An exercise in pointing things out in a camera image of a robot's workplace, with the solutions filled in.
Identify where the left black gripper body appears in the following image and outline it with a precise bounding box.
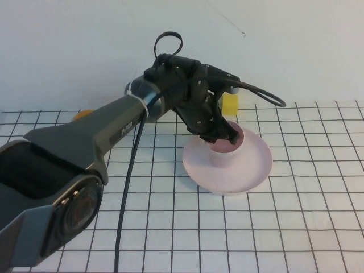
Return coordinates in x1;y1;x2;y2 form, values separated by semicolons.
175;81;230;142

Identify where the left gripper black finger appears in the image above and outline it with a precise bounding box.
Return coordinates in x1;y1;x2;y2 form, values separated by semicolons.
199;133;219;144
224;122;243;144

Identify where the pink plastic cup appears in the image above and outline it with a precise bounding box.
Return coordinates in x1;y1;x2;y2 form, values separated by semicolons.
209;121;246;169

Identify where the pink round plate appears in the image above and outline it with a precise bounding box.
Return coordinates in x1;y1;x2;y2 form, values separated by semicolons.
181;121;274;197

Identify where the yellow foam cube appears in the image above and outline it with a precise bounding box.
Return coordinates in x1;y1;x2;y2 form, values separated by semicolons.
222;94;239;116

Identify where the white zip tie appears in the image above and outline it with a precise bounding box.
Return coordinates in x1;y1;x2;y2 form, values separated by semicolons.
125;82;151;118

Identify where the orange mandarin fruit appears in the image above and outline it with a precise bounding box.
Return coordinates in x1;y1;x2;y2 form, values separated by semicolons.
72;109;93;121

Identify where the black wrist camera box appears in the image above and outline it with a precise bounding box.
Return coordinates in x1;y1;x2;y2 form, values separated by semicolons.
198;63;241;96

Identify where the black camera cable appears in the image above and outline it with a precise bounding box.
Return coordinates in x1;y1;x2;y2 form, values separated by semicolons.
113;31;287;273

